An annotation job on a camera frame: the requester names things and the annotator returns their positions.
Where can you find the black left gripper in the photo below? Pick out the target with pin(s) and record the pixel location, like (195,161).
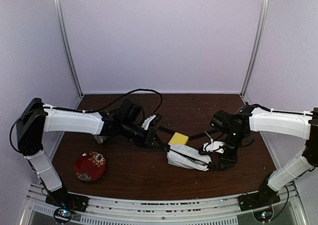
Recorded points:
(146,142)

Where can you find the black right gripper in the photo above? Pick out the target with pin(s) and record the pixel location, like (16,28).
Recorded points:
(229,161)

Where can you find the white drawstring pouch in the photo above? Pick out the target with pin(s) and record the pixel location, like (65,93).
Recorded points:
(187,157)

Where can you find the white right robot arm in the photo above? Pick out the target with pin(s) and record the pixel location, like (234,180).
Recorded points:
(256,118)

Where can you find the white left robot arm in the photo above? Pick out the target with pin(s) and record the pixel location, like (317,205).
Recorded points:
(39,118)

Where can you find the black comb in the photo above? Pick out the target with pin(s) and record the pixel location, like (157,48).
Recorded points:
(166,130)

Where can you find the yellow sponge block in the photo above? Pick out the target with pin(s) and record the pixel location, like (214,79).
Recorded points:
(178,139)

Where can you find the floral mug yellow inside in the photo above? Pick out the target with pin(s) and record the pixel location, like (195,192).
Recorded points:
(100,139)

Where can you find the red floral plate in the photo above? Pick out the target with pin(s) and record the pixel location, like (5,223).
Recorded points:
(90,166)

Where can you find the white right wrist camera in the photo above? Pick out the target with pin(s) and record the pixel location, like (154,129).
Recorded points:
(212,146)

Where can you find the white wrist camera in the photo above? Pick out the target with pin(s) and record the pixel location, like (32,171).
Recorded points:
(212,146)
(151,121)

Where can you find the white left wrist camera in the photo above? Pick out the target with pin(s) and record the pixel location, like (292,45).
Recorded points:
(151,121)

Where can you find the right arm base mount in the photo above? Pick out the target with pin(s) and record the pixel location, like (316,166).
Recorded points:
(256,200)

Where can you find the aluminium front rail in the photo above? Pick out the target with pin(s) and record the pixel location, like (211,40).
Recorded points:
(224,210)

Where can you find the right aluminium frame post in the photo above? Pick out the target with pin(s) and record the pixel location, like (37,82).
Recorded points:
(263,13)

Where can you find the aluminium frame post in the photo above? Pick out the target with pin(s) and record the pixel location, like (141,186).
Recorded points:
(66,46)
(263,13)

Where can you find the left aluminium frame post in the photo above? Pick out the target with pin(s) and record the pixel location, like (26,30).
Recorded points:
(66,46)

